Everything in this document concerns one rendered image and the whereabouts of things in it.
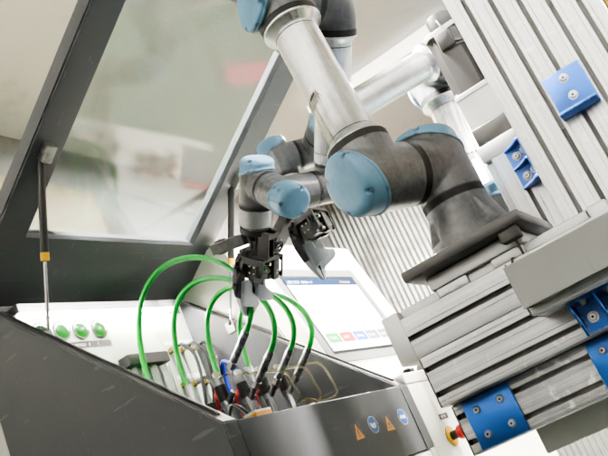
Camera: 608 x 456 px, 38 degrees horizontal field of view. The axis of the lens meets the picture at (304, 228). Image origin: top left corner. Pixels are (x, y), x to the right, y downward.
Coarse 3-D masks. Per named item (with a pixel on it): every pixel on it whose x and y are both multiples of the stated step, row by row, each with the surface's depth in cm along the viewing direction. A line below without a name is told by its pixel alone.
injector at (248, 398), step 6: (234, 378) 209; (240, 378) 208; (240, 384) 208; (246, 384) 208; (240, 390) 208; (246, 390) 208; (252, 390) 207; (246, 396) 207; (252, 396) 207; (246, 402) 207; (252, 402) 208; (252, 408) 207
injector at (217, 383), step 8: (216, 376) 202; (216, 384) 202; (224, 384) 202; (216, 392) 201; (224, 392) 201; (232, 392) 200; (224, 400) 200; (232, 400) 200; (224, 408) 200; (232, 416) 200
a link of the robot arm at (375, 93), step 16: (416, 48) 212; (400, 64) 209; (416, 64) 209; (432, 64) 210; (368, 80) 206; (384, 80) 206; (400, 80) 207; (416, 80) 209; (432, 80) 214; (368, 96) 203; (384, 96) 205; (400, 96) 209; (368, 112) 205
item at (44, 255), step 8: (40, 168) 191; (40, 176) 191; (40, 184) 191; (40, 192) 191; (40, 200) 191; (40, 208) 191; (40, 216) 190; (40, 224) 190; (40, 232) 190; (40, 240) 190; (40, 248) 191; (48, 248) 191; (40, 256) 191; (48, 256) 191; (48, 296) 190; (48, 304) 190; (48, 312) 190; (48, 320) 190; (48, 328) 190
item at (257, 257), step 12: (240, 228) 191; (252, 240) 192; (264, 240) 189; (240, 252) 194; (252, 252) 193; (264, 252) 190; (276, 252) 195; (240, 264) 193; (252, 264) 191; (264, 264) 192; (276, 264) 193; (252, 276) 193; (264, 276) 191; (276, 276) 194
